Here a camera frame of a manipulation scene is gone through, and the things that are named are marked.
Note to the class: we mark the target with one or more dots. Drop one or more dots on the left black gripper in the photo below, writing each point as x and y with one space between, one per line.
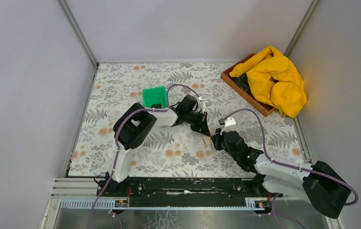
201 125

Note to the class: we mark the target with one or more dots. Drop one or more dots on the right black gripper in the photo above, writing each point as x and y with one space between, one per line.
216 138

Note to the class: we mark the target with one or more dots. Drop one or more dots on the black VIP card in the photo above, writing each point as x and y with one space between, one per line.
156 106

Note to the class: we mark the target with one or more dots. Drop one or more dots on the green plastic bin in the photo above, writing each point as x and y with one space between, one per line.
155 95

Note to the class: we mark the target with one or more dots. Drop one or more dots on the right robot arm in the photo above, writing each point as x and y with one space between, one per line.
316 184

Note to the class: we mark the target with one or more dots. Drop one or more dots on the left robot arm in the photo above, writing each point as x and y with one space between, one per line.
134 126

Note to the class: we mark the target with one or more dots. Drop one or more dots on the floral table mat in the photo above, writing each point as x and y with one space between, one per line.
174 151

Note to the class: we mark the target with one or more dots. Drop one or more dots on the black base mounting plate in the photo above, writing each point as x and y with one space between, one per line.
184 192

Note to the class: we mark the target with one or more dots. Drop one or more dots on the brown wooden tray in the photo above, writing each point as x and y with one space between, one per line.
240 85

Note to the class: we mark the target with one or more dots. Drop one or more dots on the yellow cloth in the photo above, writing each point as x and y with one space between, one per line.
274 80

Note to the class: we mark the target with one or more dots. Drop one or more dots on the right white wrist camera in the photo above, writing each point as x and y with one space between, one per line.
227 124

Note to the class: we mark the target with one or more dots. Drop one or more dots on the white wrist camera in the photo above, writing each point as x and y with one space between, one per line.
203 104
227 124

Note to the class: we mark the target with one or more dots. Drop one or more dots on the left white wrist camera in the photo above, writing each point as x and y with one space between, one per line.
203 104

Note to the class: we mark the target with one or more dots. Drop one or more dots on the aluminium frame rails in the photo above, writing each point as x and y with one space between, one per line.
74 205

